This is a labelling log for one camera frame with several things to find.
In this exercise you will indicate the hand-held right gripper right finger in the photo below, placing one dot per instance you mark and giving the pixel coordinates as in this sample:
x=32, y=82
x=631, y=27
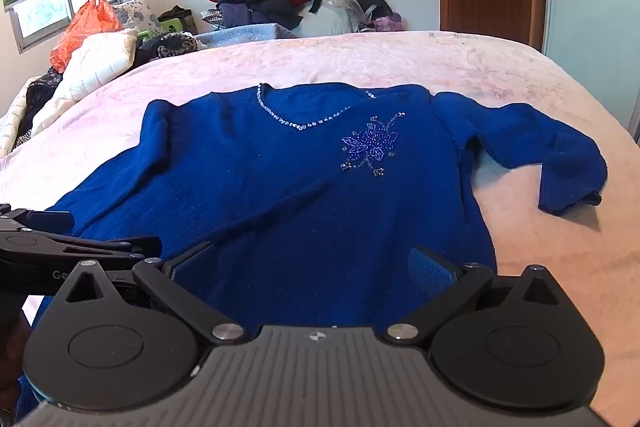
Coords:
x=429, y=273

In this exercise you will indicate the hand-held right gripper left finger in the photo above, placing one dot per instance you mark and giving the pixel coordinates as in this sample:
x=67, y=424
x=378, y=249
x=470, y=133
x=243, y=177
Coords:
x=196, y=266

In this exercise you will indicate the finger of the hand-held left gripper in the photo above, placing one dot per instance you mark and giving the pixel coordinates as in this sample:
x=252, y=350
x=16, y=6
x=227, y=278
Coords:
x=47, y=221
x=100, y=248

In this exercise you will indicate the blue beaded sweater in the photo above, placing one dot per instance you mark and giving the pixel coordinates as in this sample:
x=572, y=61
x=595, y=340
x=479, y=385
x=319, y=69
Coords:
x=280, y=187

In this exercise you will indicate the dark patterned clothes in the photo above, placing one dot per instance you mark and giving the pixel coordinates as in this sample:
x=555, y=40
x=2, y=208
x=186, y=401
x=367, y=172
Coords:
x=167, y=47

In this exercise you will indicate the dark navy clothes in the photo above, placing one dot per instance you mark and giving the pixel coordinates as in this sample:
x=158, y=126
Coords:
x=255, y=9

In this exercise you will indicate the black and white patterned quilt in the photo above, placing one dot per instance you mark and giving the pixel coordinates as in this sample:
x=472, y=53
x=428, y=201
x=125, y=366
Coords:
x=30, y=107

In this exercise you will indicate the white quilted jacket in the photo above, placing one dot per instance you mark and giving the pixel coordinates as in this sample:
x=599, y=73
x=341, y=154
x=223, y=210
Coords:
x=92, y=67

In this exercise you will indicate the orange plastic bag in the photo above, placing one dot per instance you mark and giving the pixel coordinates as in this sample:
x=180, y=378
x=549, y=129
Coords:
x=85, y=27

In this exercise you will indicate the green item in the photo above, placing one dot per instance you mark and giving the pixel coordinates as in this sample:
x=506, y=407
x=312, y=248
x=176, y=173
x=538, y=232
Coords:
x=149, y=36

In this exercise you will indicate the window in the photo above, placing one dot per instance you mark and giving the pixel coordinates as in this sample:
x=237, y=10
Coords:
x=45, y=9

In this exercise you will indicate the floral pillow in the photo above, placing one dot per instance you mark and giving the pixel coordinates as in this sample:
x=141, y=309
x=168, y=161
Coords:
x=135, y=14

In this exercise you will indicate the pink blanket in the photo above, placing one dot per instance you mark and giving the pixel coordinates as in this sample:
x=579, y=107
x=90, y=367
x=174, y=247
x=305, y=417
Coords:
x=540, y=77

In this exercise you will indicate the light blue knitted cloth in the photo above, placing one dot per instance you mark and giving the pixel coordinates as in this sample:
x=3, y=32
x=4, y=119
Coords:
x=240, y=37

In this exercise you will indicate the purple cloth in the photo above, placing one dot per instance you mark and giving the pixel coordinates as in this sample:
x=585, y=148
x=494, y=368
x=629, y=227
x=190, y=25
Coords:
x=387, y=23

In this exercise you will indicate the clear plastic bag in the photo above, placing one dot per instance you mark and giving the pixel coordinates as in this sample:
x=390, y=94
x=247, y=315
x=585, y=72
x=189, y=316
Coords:
x=330, y=14

